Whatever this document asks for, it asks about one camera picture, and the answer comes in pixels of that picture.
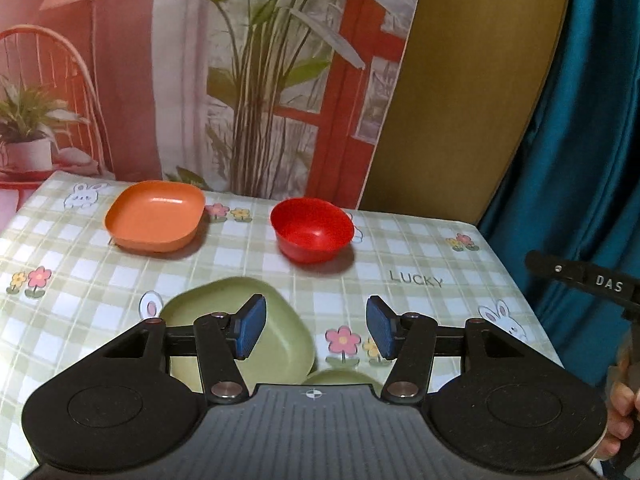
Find green square plate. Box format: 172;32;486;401
159;276;316;395

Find green bowl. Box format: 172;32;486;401
304;368;385;387

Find person's right hand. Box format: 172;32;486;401
605;349;640;457

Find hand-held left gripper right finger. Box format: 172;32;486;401
365;296;538;405

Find checked tablecloth with rabbit print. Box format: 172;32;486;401
0;170;566;480

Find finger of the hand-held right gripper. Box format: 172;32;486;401
525;250;640;309

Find orange square plate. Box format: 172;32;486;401
104;180;207;252

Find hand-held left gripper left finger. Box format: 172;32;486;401
102;294;268;405

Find olive brown board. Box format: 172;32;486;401
359;0;576;226

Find red bowl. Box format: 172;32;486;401
270;198;355;264

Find teal curtain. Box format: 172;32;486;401
475;0;640;386

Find printed backdrop cloth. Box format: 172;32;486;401
0;0;431;241

